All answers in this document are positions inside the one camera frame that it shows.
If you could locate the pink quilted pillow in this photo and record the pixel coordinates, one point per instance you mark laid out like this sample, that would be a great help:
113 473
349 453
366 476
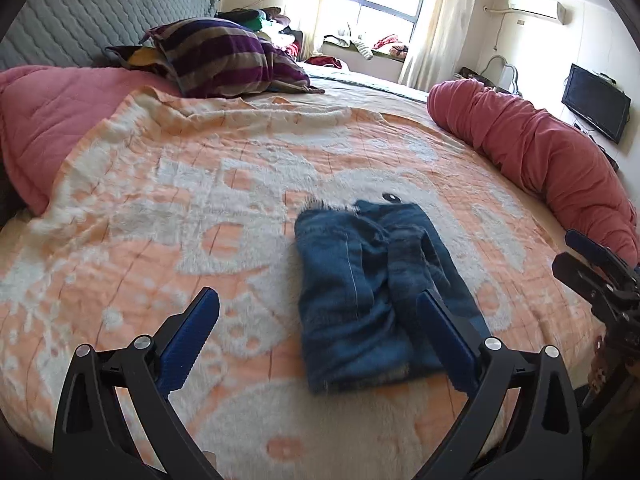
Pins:
46 110

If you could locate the black television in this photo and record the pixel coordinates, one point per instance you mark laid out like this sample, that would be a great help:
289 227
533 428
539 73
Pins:
598 101

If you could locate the blue denim pants lace hem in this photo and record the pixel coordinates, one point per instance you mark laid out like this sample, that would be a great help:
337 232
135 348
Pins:
364 268

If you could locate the purple striped pillow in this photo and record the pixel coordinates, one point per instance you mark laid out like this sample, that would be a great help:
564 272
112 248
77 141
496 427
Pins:
213 58

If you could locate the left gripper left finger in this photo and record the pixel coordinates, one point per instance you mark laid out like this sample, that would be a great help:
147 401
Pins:
91 437

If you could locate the clothes on window sill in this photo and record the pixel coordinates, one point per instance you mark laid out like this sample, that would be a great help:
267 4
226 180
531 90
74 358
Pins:
389 45

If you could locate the grey quilted headboard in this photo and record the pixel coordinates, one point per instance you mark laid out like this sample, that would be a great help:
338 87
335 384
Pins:
75 33

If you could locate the clothes pile by window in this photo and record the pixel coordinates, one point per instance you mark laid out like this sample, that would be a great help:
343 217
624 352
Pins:
272 25

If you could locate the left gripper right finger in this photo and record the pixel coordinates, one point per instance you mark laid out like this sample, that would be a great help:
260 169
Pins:
521 417

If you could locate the orange white fleece blanket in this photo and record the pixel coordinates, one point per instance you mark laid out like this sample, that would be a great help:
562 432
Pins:
170 195

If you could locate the red rolled duvet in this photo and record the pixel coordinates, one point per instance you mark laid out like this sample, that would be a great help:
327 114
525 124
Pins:
544 157

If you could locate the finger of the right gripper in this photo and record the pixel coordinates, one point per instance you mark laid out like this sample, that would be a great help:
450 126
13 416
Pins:
611 289
599 256

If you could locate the white air conditioner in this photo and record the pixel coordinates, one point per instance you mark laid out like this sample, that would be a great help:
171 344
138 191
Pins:
551 9

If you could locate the white window curtain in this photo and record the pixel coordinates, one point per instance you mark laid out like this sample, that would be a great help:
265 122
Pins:
437 42

